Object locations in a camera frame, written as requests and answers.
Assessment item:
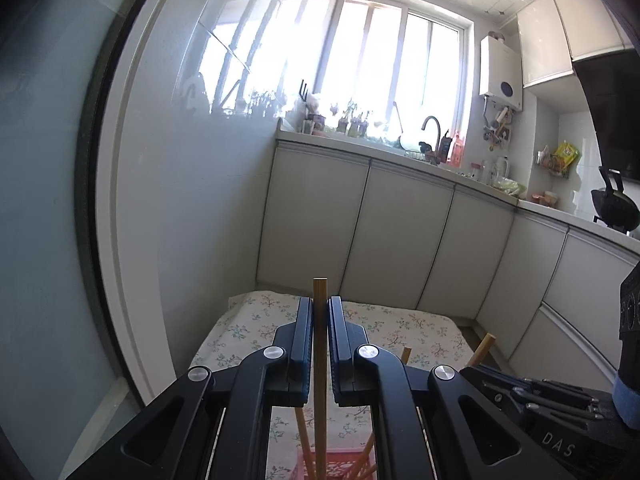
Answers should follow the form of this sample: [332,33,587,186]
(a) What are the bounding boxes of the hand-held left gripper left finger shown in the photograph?
[65,296,317,480]

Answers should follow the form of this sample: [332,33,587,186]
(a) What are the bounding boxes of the yellow snack packet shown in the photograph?
[549,140,582,172]

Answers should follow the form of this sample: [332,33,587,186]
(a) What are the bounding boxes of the white base cabinets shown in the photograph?
[256,141,640,388]

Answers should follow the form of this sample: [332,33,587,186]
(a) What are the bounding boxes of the black range hood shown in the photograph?
[571,47,640,182]

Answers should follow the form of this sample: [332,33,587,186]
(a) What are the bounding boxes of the red detergent bottle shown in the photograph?
[447,130,466,165]

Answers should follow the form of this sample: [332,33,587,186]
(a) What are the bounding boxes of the red plastic basket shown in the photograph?
[295,447,382,480]

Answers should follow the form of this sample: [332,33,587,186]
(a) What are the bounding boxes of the green vegetable bag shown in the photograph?
[491,178,527,199]

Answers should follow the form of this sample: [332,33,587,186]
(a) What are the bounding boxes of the white water heater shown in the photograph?
[478,35,524,112]

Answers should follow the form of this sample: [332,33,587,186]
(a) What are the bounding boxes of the floral table cloth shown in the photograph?
[190,290,476,480]

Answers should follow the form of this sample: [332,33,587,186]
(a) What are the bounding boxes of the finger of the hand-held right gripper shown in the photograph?
[459,365,598,403]
[510,390,607,422]

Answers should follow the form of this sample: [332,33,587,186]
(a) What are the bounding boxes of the curved metal faucet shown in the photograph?
[421,115,445,162]

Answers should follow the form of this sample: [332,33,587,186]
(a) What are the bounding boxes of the white wall cabinets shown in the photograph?
[515,0,640,89]

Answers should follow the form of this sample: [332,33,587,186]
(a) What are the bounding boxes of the white framed window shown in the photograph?
[315,0,474,148]

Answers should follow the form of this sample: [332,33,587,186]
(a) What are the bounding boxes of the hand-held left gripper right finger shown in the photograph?
[327,296,572,480]

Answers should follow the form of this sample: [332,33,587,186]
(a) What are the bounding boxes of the row of windowsill ornaments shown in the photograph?
[299,97,388,139]

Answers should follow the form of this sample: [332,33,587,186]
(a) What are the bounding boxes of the white kitchen countertop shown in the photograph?
[276,125,640,257]

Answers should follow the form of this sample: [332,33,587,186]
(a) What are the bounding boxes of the wire wall rack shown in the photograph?
[536,146,575,179]

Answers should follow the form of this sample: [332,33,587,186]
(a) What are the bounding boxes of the dark framed glass door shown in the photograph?
[0,0,166,480]

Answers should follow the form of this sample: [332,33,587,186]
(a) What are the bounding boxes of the black wok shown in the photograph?
[590,167,639,234]

